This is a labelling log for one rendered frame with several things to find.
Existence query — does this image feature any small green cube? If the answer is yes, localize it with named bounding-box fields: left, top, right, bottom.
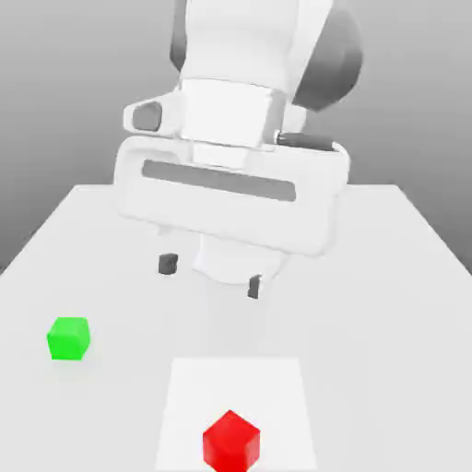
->
left=46, top=315, right=92, bottom=361

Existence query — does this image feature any small red cube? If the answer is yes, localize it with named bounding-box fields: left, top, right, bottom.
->
left=201, top=408, right=262, bottom=472

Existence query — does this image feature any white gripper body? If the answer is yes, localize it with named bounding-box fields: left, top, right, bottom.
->
left=112, top=135, right=351, bottom=259

